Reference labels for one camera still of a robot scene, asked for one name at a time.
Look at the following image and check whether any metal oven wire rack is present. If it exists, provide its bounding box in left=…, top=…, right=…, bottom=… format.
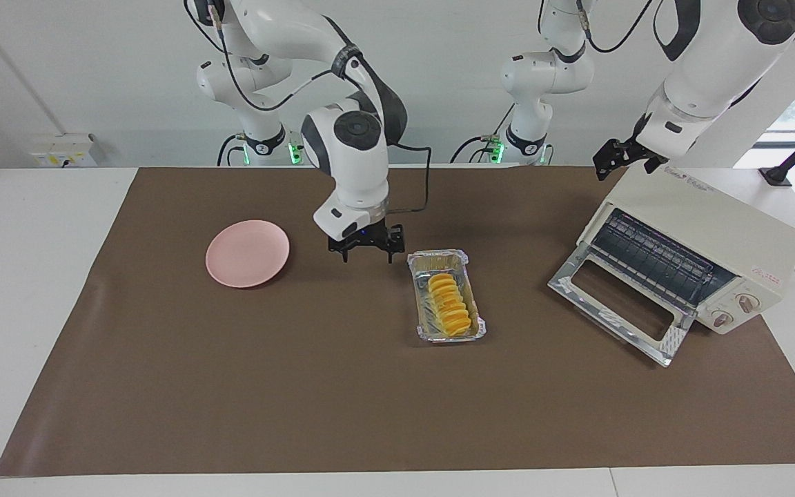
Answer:
left=591, top=208, right=738, bottom=309

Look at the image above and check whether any sliced yellow bread loaf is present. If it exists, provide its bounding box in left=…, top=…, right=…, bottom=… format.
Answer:
left=427, top=273, right=473, bottom=338

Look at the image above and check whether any glass oven door metal frame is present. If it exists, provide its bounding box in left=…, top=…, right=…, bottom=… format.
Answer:
left=547, top=242, right=697, bottom=369

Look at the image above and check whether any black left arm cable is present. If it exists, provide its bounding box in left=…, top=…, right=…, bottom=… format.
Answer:
left=575, top=0, right=655, bottom=55

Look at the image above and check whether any aluminium foil tray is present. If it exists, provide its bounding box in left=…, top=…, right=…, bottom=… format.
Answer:
left=406, top=248, right=489, bottom=344

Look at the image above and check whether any cream white toaster oven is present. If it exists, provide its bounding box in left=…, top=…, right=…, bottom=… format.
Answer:
left=577, top=164, right=795, bottom=336

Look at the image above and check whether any white wall outlet box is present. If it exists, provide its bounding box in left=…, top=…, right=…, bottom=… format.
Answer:
left=30, top=133, right=99, bottom=168

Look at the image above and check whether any brown table mat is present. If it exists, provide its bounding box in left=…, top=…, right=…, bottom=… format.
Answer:
left=0, top=166, right=795, bottom=478

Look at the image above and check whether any black base cable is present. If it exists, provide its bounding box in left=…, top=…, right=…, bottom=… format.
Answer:
left=449, top=104, right=516, bottom=165
left=216, top=133, right=248, bottom=167

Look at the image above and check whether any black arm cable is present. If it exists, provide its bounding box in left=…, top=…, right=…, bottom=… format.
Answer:
left=575, top=0, right=655, bottom=55
left=206, top=0, right=433, bottom=213

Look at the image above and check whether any pink round plate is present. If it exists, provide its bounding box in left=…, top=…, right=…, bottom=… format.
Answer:
left=205, top=220, right=291, bottom=290

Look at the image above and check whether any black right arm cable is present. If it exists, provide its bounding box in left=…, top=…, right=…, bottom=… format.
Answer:
left=206, top=0, right=433, bottom=213

